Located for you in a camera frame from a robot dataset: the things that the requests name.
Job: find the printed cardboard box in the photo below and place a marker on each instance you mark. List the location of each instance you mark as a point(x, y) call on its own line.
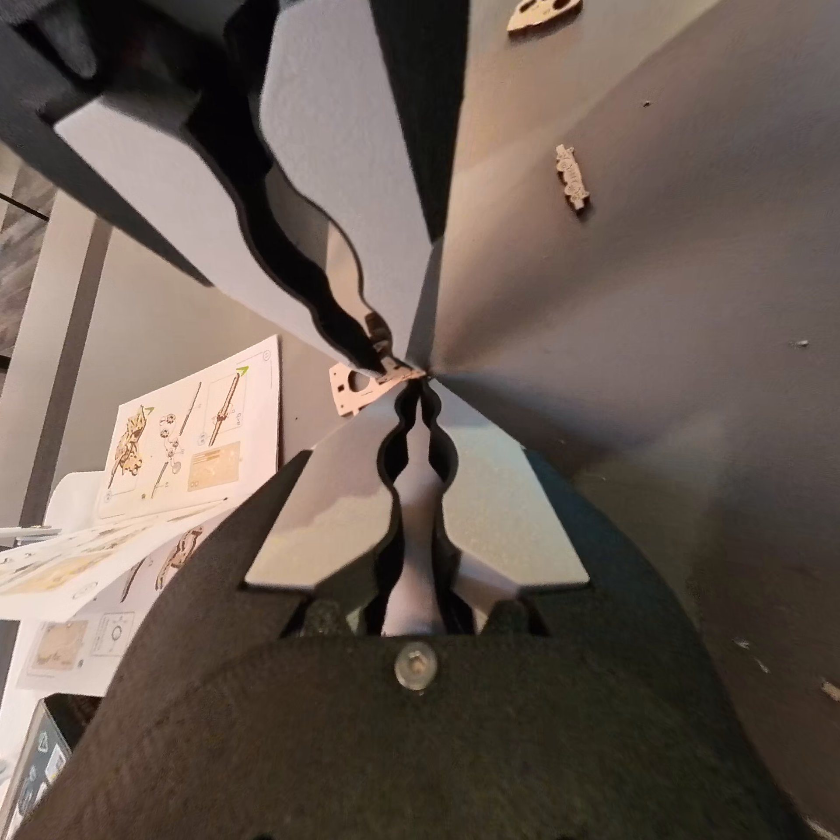
point(39, 754)

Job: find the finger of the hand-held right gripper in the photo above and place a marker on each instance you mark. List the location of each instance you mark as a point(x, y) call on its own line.
point(334, 118)
point(170, 190)

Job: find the wooden model part with holes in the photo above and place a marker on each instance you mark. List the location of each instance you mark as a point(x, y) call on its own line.
point(522, 22)

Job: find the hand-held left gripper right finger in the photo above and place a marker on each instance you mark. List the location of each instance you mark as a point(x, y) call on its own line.
point(518, 518)

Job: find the wooden model plate assembly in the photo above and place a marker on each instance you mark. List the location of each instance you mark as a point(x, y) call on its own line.
point(344, 397)

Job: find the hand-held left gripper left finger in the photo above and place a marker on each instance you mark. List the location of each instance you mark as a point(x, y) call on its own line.
point(315, 518)

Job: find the white instruction booklet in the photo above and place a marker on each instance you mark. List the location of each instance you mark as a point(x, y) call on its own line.
point(257, 453)

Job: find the white container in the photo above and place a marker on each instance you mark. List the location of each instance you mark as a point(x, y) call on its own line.
point(72, 495)

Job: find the engraved wooden strip part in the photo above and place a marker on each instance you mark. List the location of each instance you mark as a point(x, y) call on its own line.
point(572, 177)

